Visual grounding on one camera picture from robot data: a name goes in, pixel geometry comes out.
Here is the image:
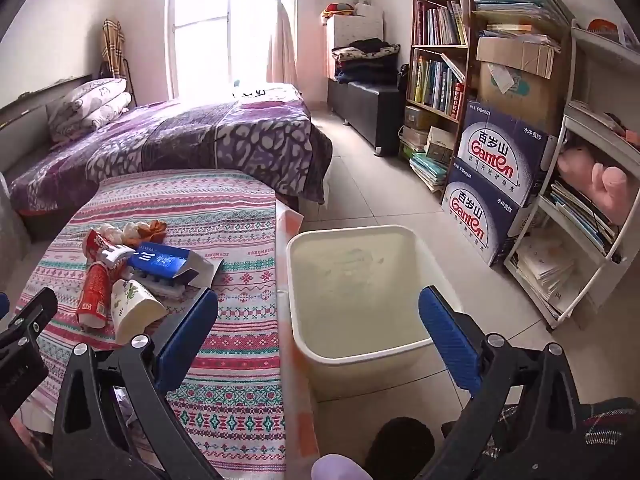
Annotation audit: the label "leaning thin books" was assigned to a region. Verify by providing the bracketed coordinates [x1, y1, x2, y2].
[542, 180, 621, 256]

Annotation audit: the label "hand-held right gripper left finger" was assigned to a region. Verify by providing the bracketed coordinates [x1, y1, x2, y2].
[52, 287, 221, 480]

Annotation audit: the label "blue cardboard box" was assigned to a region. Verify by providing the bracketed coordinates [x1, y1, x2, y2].
[125, 242, 223, 291]

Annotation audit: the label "red white wrapper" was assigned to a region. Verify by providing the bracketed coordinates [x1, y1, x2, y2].
[82, 227, 137, 268]

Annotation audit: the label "small white box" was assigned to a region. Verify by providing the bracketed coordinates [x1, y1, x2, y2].
[425, 127, 457, 163]

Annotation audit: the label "pink curtain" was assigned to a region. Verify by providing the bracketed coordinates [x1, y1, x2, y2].
[267, 0, 301, 86]

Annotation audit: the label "purple patterned blanket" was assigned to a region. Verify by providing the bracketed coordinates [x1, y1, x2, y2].
[10, 84, 333, 216]

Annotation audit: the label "row of colourful books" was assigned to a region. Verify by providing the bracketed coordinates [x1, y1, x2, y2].
[412, 55, 466, 121]
[414, 0, 468, 46]

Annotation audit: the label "pink green patterned tablecloth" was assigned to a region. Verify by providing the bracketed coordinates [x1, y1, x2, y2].
[10, 169, 321, 480]

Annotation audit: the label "pink plush toy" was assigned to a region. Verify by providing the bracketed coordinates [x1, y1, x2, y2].
[557, 145, 640, 226]

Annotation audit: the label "white patterned pillow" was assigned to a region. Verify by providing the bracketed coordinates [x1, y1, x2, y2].
[46, 92, 132, 143]
[60, 77, 128, 111]

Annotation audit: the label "wooden bookshelf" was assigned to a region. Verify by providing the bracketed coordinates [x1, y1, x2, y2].
[404, 0, 481, 161]

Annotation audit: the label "white notched foam tray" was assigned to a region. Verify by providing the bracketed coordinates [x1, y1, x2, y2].
[124, 267, 201, 302]

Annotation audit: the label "black storage bench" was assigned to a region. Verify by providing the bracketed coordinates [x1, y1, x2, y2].
[327, 79, 408, 158]

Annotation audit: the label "blue white water carton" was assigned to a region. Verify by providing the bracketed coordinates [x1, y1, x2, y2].
[452, 100, 558, 208]
[441, 157, 546, 267]

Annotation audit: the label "black sock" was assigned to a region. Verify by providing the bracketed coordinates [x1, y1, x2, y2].
[364, 417, 436, 480]

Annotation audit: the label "brown cardboard box green print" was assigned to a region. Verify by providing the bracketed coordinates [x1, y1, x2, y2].
[477, 62, 563, 137]

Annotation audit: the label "pile of books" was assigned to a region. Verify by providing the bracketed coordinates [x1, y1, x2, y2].
[400, 127, 451, 195]

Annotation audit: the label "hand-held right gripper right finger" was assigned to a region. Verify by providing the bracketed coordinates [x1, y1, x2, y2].
[418, 285, 588, 480]

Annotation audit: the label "stack of folded clothes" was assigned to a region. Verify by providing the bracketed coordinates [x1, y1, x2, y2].
[331, 39, 401, 86]

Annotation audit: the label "plain brown cardboard box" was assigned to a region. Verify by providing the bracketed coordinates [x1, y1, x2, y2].
[476, 35, 557, 79]

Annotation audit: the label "plaid hanging garment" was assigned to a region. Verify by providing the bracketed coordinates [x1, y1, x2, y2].
[101, 19, 128, 81]

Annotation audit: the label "white plastic bin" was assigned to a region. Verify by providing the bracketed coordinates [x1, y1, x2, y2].
[286, 225, 463, 403]

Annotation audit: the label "person's plaid trousers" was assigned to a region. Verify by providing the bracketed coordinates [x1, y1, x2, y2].
[500, 397, 640, 480]

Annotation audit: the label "white drawer cabinet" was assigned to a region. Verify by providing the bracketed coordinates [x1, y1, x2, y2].
[325, 14, 386, 81]

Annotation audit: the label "stack of papers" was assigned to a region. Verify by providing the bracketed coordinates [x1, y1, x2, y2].
[515, 237, 576, 321]

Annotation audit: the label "orange crumpled cloth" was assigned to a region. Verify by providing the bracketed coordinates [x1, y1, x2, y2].
[139, 219, 167, 243]

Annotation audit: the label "bright window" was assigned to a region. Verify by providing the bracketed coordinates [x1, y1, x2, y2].
[167, 0, 281, 98]

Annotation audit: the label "grey bed headboard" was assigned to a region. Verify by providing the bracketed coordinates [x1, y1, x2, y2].
[0, 72, 96, 176]

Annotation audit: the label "stack of blue folders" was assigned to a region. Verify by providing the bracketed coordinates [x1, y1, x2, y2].
[472, 0, 576, 36]

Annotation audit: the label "white paper cup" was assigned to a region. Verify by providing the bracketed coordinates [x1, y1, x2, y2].
[110, 279, 168, 346]

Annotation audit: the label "purple slipper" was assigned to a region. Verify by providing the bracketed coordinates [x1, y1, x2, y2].
[311, 454, 368, 480]

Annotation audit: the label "red snack packet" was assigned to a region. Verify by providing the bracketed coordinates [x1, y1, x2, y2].
[76, 260, 123, 331]

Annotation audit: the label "white shelf rack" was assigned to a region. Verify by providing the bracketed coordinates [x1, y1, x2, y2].
[502, 20, 640, 331]

